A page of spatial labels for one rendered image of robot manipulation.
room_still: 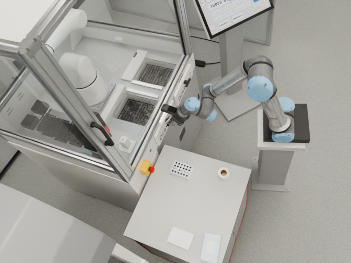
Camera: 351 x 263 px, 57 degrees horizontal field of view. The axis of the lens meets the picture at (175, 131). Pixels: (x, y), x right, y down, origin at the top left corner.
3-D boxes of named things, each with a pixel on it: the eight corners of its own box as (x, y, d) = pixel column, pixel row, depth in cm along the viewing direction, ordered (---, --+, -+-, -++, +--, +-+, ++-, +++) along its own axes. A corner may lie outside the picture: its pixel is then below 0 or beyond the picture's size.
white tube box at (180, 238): (195, 236, 179) (194, 234, 175) (189, 251, 175) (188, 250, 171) (174, 228, 183) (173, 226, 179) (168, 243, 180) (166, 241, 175)
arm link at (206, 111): (219, 102, 181) (202, 95, 178) (217, 119, 176) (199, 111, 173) (212, 108, 188) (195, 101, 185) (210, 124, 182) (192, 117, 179)
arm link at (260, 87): (296, 122, 185) (269, 58, 146) (296, 145, 177) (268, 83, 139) (275, 125, 191) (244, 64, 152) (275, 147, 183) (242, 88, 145)
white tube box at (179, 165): (194, 168, 199) (193, 166, 196) (188, 180, 196) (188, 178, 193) (176, 162, 204) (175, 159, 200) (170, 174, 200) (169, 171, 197)
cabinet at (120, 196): (206, 121, 304) (196, 64, 236) (163, 225, 262) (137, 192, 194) (119, 99, 335) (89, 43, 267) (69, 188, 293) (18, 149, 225)
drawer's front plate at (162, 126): (176, 109, 217) (173, 99, 207) (159, 145, 205) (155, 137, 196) (174, 108, 217) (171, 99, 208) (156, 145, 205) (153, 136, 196)
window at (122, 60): (185, 55, 216) (153, -105, 135) (130, 166, 181) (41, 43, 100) (184, 55, 217) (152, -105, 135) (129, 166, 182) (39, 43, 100)
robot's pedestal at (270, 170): (288, 158, 272) (304, 108, 207) (290, 192, 258) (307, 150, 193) (252, 156, 278) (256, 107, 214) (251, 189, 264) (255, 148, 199)
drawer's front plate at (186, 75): (192, 73, 230) (191, 63, 220) (177, 106, 218) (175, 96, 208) (190, 73, 230) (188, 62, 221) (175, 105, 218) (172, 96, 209)
